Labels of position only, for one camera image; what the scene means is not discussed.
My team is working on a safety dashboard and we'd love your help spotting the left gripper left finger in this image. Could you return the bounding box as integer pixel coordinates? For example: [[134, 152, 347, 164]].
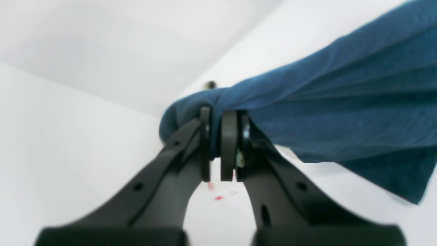
[[35, 106, 211, 246]]

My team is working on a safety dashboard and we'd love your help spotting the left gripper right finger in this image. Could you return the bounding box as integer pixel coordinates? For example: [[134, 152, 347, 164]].
[[220, 111, 406, 246]]

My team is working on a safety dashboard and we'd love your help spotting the dark blue T-shirt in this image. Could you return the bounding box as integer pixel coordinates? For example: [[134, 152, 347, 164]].
[[159, 0, 437, 204]]

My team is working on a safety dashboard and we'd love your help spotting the right table cable grommet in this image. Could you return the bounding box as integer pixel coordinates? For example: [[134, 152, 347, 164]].
[[203, 80, 217, 90]]

